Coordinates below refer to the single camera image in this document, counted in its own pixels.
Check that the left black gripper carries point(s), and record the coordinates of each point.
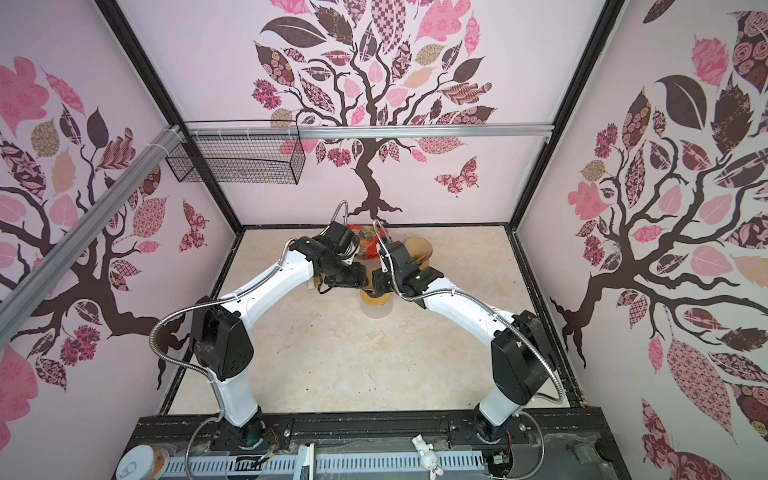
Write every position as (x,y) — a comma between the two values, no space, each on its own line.
(357,275)

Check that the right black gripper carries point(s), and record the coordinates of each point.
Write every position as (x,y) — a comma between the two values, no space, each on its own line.
(378,282)

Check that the brown paper coffee filter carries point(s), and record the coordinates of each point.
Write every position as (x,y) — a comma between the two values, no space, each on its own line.
(419,249)

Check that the frosted white glass pitcher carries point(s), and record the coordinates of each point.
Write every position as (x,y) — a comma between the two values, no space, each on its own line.
(377,312)

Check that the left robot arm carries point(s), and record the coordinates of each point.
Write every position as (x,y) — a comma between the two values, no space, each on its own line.
(221,331)

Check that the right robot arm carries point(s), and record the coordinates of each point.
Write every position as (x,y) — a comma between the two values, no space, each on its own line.
(521,366)

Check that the red snack bag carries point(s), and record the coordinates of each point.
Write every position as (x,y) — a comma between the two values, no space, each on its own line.
(368,237)

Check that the white toy figure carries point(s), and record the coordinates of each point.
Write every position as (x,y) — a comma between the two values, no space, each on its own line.
(428,458)

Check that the black wire basket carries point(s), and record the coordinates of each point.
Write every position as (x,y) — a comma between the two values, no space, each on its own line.
(261,152)

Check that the aluminium bar back wall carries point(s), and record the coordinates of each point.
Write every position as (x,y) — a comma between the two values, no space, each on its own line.
(409,131)

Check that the aluminium bar wall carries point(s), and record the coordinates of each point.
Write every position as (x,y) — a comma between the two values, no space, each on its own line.
(24,299)
(409,131)

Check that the white cable duct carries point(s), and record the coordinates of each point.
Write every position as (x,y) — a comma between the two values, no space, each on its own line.
(336,463)

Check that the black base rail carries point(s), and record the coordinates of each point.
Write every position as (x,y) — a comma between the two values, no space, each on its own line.
(455,427)

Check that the aluminium bar left wall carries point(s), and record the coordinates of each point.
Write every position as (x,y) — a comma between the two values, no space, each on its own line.
(24,299)

